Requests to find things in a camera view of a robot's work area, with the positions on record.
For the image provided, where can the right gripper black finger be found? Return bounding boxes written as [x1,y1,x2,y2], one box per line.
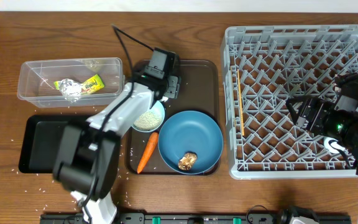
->
[287,105,306,126]
[286,95,312,108]

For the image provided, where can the light blue cup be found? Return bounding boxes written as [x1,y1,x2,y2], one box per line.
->
[323,137,346,154]

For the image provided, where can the light blue rice bowl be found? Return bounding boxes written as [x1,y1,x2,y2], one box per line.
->
[132,101,165,133]

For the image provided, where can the dark blue plate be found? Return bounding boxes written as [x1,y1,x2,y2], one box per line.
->
[158,110,224,175]

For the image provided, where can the orange carrot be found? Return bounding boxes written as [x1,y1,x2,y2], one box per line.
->
[137,132,158,174]

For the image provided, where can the yellow snack wrapper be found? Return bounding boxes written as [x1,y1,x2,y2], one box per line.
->
[54,74,104,95]

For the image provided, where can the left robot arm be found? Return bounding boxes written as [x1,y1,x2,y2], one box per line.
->
[52,73,181,223]

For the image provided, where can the grey dishwasher rack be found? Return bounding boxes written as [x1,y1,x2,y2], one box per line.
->
[221,24,358,180]

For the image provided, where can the black waste bin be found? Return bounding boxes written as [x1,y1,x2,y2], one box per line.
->
[18,114,88,174]

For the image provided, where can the brown serving tray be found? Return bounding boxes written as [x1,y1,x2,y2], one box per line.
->
[142,60,219,175]

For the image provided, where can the wooden chopstick right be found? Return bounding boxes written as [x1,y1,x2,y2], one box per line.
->
[239,92,245,136]

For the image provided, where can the wooden chopstick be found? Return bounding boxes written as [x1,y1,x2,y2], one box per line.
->
[239,92,245,136]
[236,69,244,127]

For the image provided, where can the wooden chopstick left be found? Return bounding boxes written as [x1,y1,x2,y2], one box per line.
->
[236,69,244,127]

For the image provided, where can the clear plastic bin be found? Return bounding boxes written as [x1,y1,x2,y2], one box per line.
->
[17,57,125,108]

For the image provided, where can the crumpled silver foil ball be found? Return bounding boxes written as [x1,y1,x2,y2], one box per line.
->
[58,78,82,102]

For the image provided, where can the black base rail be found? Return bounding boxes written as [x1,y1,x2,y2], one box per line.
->
[39,205,352,224]

